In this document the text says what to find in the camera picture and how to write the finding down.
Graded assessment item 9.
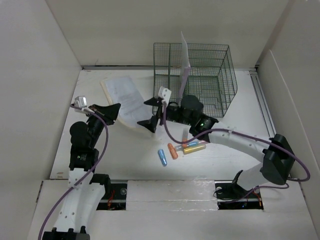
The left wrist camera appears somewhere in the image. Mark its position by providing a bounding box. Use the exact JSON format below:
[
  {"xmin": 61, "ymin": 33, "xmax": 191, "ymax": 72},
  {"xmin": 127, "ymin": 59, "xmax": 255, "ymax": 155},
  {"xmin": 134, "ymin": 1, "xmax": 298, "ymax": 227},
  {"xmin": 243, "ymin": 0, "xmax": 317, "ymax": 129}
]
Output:
[{"xmin": 73, "ymin": 96, "xmax": 88, "ymax": 110}]

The green wire mesh organizer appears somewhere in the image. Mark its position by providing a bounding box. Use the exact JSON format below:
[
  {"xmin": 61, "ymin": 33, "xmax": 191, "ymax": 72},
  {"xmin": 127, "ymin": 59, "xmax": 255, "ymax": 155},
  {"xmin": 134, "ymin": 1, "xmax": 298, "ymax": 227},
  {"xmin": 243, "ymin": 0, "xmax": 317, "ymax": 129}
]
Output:
[{"xmin": 153, "ymin": 42, "xmax": 238, "ymax": 118}]

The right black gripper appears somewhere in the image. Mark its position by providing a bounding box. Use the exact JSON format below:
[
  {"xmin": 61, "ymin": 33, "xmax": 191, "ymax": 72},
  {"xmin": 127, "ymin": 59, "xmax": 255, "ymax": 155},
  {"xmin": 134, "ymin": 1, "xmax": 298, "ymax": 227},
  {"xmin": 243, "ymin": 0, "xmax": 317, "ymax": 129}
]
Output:
[{"xmin": 137, "ymin": 96, "xmax": 194, "ymax": 132}]

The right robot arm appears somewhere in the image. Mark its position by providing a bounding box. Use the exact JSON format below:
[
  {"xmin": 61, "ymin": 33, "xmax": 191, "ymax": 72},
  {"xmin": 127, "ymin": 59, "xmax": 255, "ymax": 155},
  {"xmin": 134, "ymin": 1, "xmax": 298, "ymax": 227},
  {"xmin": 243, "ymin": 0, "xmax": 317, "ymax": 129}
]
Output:
[{"xmin": 138, "ymin": 95, "xmax": 295, "ymax": 197}]

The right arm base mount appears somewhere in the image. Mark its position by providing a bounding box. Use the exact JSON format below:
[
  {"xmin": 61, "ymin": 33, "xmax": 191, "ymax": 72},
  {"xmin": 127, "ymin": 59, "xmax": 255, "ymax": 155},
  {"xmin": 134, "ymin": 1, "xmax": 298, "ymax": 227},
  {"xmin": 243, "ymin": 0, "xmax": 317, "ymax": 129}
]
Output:
[{"xmin": 213, "ymin": 170, "xmax": 263, "ymax": 210}]

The orange capped clear marker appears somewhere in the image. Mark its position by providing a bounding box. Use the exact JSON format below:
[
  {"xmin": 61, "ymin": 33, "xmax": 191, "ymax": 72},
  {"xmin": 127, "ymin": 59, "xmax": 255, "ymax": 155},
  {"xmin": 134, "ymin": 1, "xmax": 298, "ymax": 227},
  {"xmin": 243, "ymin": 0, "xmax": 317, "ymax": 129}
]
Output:
[{"xmin": 181, "ymin": 128, "xmax": 189, "ymax": 149}]

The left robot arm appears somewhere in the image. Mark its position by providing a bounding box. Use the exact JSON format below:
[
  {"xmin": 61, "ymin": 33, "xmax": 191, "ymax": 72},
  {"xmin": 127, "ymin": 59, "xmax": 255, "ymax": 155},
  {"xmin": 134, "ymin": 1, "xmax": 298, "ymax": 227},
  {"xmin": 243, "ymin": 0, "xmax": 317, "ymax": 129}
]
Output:
[{"xmin": 38, "ymin": 102, "xmax": 121, "ymax": 240}]

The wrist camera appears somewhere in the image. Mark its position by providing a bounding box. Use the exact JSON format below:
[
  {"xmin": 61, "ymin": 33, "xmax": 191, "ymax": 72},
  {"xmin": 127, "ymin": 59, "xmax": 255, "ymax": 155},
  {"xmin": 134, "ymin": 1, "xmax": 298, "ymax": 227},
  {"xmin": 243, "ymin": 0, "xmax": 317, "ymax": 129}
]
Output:
[
  {"xmin": 73, "ymin": 96, "xmax": 88, "ymax": 110},
  {"xmin": 158, "ymin": 86, "xmax": 172, "ymax": 105}
]

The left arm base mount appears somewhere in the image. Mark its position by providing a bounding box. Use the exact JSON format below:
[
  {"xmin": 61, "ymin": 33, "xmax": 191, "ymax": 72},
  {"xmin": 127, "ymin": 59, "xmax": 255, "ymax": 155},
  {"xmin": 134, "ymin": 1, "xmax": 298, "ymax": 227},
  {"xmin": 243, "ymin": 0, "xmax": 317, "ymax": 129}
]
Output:
[{"xmin": 91, "ymin": 173, "xmax": 128, "ymax": 211}]

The white notebook booklet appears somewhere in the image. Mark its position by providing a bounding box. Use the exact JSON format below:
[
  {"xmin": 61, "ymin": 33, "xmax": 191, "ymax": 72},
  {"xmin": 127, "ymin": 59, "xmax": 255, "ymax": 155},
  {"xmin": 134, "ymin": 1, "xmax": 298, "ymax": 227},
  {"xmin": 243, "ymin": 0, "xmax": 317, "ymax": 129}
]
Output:
[{"xmin": 100, "ymin": 76, "xmax": 154, "ymax": 138}]

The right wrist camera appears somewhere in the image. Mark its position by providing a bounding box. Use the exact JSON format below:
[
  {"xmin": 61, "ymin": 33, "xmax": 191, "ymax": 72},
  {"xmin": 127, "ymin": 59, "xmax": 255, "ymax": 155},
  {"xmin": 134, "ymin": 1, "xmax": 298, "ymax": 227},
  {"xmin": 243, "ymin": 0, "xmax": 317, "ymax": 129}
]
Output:
[{"xmin": 158, "ymin": 86, "xmax": 172, "ymax": 105}]

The blue marker pen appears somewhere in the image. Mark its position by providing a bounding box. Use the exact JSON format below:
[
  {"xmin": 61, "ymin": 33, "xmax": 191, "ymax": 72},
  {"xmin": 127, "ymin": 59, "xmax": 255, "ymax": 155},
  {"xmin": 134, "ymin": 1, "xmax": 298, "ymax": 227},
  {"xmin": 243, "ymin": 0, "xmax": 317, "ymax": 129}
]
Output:
[{"xmin": 157, "ymin": 149, "xmax": 168, "ymax": 167}]

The aluminium rail right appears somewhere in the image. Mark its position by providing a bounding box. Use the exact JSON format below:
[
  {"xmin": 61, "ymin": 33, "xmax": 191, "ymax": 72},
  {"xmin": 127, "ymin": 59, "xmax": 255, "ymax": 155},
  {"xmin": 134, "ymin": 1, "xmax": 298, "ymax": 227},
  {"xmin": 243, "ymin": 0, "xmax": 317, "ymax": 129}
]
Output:
[{"xmin": 249, "ymin": 70, "xmax": 277, "ymax": 137}]

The yellow marker pen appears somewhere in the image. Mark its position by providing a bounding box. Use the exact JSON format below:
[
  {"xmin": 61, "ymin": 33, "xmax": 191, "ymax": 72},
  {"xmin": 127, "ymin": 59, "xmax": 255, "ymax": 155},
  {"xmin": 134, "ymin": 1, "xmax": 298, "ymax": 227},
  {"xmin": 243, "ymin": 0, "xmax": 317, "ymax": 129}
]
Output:
[{"xmin": 183, "ymin": 144, "xmax": 206, "ymax": 155}]

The clear zip pouch purple zipper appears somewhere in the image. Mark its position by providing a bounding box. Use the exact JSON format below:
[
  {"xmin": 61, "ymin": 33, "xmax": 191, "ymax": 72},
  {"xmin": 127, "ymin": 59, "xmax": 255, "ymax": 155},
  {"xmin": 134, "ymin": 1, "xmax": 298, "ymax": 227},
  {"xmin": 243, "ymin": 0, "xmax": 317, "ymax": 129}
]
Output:
[{"xmin": 176, "ymin": 31, "xmax": 191, "ymax": 104}]

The orange marker pen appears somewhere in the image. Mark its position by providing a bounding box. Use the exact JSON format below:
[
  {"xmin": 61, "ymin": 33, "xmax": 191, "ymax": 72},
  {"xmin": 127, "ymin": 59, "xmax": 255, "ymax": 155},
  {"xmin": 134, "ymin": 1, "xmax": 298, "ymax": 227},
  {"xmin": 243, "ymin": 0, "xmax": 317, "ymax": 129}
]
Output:
[{"xmin": 167, "ymin": 143, "xmax": 178, "ymax": 160}]

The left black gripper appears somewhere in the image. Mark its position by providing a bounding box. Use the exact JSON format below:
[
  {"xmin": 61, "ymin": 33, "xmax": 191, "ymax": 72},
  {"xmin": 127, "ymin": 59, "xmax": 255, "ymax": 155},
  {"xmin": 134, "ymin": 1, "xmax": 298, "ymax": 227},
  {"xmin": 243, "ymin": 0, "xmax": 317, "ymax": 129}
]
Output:
[{"xmin": 85, "ymin": 102, "xmax": 120, "ymax": 148}]

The light blue capped marker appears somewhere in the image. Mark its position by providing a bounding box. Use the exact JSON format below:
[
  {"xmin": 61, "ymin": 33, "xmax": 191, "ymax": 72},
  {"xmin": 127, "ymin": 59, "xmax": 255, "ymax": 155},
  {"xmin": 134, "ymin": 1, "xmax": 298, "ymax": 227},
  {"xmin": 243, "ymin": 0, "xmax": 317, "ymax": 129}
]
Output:
[{"xmin": 174, "ymin": 141, "xmax": 199, "ymax": 152}]

